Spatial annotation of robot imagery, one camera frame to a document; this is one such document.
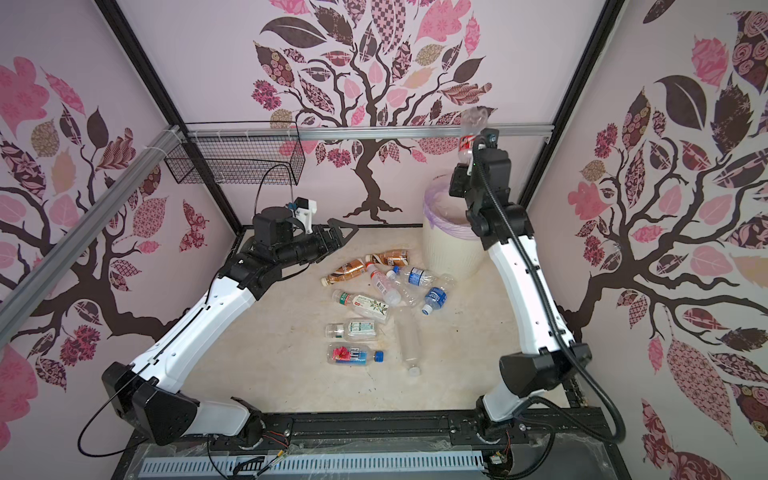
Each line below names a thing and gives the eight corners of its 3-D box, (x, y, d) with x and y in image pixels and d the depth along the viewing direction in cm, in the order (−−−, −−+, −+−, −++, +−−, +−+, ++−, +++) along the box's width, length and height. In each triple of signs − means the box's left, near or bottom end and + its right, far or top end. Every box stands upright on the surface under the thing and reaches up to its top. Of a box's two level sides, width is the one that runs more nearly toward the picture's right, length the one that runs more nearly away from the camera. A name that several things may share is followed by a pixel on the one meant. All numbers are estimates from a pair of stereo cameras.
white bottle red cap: (390, 308, 96) (390, 303, 94) (362, 272, 106) (361, 266, 103) (403, 301, 98) (403, 295, 95) (374, 265, 108) (374, 259, 105)
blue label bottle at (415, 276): (386, 277, 104) (386, 273, 102) (391, 265, 107) (391, 261, 105) (439, 290, 100) (440, 286, 98) (442, 278, 103) (443, 274, 102)
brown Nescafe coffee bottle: (325, 292, 102) (322, 284, 98) (320, 282, 105) (318, 273, 101) (367, 275, 107) (366, 266, 103) (362, 265, 109) (361, 257, 105)
